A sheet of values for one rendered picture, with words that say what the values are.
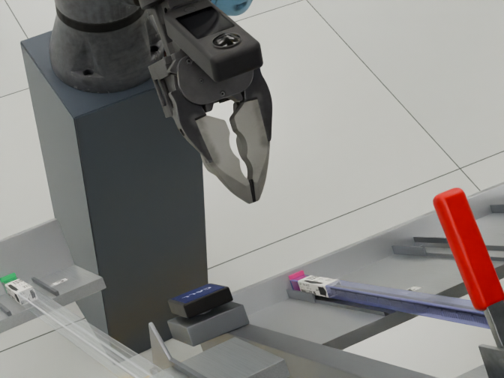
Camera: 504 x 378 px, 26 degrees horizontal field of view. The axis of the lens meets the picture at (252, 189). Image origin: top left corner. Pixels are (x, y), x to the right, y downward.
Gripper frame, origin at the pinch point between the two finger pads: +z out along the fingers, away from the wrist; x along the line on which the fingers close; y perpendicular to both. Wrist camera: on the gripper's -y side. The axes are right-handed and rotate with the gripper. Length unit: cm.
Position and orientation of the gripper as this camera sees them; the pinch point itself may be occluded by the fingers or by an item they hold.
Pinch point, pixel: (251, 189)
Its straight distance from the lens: 99.5
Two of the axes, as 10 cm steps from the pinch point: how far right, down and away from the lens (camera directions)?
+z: 3.2, 9.4, 0.9
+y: -3.3, 0.2, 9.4
